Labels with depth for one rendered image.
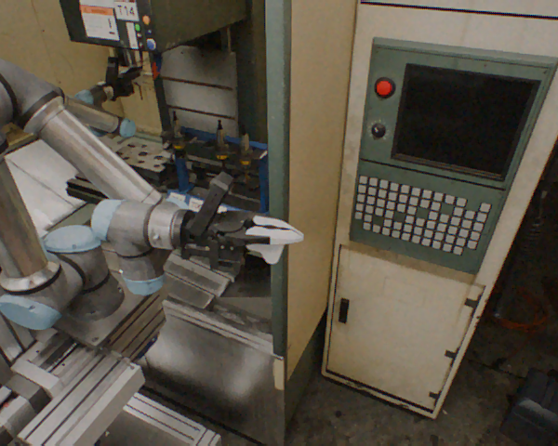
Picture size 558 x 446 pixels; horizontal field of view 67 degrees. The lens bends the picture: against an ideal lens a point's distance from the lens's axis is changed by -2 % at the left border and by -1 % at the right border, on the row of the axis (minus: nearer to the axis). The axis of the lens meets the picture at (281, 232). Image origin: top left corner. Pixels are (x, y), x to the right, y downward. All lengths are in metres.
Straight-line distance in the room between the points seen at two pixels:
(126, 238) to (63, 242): 0.34
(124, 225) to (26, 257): 0.27
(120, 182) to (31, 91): 0.22
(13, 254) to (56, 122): 0.27
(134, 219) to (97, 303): 0.46
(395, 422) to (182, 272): 1.26
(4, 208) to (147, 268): 0.27
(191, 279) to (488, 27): 1.39
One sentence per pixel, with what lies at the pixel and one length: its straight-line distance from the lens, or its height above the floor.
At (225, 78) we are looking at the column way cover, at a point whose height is 1.29.
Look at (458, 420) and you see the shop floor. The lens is 2.43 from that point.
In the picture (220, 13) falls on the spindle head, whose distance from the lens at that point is 2.03.
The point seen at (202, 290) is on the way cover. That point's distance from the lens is 1.86.
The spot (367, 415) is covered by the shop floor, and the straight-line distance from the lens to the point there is 2.33.
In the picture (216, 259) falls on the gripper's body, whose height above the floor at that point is 1.54.
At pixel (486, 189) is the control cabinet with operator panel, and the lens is 1.37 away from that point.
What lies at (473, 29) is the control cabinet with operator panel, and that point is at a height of 1.76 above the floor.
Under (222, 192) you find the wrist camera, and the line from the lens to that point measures 0.66.
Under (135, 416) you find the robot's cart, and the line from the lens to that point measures 2.14.
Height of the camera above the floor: 2.01
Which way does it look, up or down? 38 degrees down
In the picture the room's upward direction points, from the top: straight up
